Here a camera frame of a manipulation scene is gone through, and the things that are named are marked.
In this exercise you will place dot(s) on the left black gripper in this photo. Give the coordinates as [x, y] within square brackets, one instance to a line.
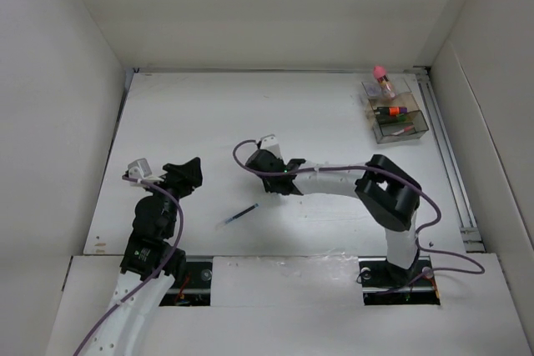
[184, 178]

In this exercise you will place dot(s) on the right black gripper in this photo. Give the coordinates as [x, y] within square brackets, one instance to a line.
[268, 185]

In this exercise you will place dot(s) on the orange highlighter marker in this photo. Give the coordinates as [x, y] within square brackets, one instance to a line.
[388, 111]

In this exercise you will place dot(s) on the pink cap lead tube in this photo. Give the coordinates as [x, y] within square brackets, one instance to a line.
[387, 88]

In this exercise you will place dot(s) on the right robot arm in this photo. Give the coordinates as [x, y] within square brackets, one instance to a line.
[389, 194]

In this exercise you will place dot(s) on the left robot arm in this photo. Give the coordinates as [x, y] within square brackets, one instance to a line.
[152, 261]

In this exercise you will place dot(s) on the blue pen refill lower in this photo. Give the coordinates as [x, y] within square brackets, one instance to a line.
[236, 216]

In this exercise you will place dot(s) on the grey plastic tray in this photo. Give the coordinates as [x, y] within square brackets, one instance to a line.
[383, 133]

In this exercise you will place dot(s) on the amber plastic tray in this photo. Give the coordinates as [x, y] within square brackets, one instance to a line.
[406, 101]

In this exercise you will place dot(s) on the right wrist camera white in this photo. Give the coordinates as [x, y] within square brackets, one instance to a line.
[271, 144]

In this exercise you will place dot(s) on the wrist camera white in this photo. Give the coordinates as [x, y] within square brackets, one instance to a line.
[271, 144]
[137, 171]

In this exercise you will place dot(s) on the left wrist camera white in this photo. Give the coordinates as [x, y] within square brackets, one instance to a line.
[137, 171]

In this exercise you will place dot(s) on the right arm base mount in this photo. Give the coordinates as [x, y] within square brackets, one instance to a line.
[386, 285]

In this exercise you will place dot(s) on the aluminium rail frame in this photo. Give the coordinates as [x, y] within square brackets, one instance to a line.
[173, 116]

